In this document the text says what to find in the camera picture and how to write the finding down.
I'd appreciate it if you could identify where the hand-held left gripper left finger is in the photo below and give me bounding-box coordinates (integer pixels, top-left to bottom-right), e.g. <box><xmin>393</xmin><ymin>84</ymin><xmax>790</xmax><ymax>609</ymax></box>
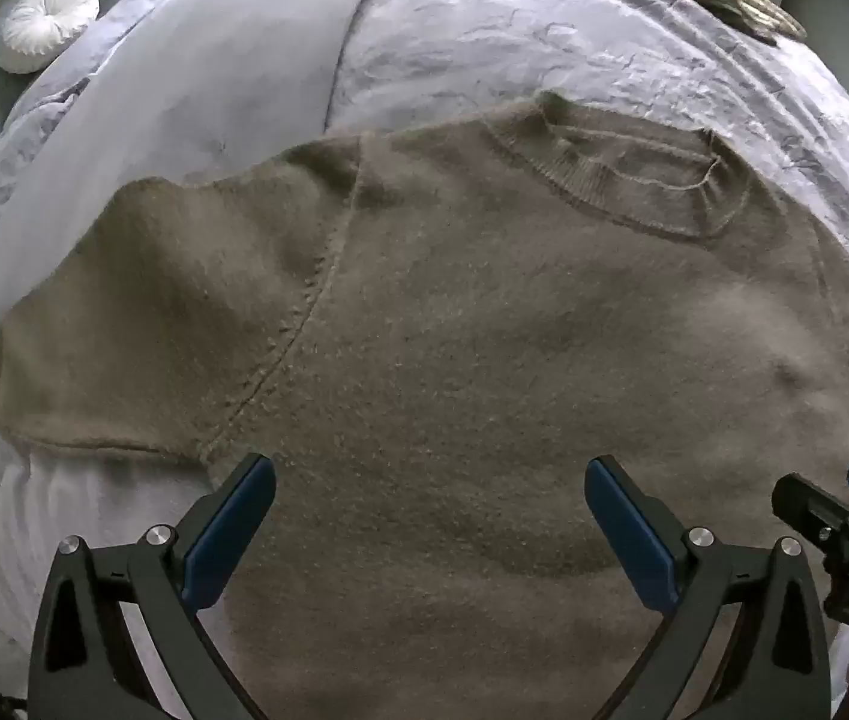
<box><xmin>26</xmin><ymin>454</ymin><xmax>277</xmax><ymax>720</ymax></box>

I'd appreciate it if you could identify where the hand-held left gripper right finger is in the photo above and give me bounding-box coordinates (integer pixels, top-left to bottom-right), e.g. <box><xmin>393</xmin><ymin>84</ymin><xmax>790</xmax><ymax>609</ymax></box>
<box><xmin>584</xmin><ymin>455</ymin><xmax>834</xmax><ymax>720</ymax></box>

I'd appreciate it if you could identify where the olive knit sweater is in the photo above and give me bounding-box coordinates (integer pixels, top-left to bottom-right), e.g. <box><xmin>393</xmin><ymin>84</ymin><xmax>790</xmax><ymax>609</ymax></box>
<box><xmin>0</xmin><ymin>90</ymin><xmax>849</xmax><ymax>720</ymax></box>

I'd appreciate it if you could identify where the grey embossed bedspread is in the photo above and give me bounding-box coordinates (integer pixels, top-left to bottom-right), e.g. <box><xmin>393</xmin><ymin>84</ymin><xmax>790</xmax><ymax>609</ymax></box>
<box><xmin>0</xmin><ymin>0</ymin><xmax>849</xmax><ymax>691</ymax></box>

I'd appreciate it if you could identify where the white round cushion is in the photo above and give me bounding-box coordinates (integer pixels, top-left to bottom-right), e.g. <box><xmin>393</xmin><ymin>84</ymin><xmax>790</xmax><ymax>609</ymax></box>
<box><xmin>0</xmin><ymin>0</ymin><xmax>100</xmax><ymax>74</ymax></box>

